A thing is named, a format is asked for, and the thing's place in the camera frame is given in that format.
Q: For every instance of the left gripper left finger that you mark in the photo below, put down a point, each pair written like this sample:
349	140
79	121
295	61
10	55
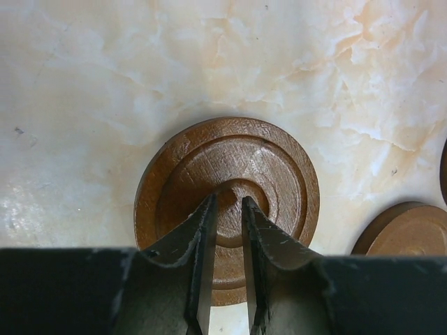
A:
169	288

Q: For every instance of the dark brown grooved coaster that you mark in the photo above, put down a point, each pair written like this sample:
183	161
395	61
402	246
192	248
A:
232	157

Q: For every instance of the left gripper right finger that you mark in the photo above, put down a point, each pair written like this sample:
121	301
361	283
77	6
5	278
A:
286	282

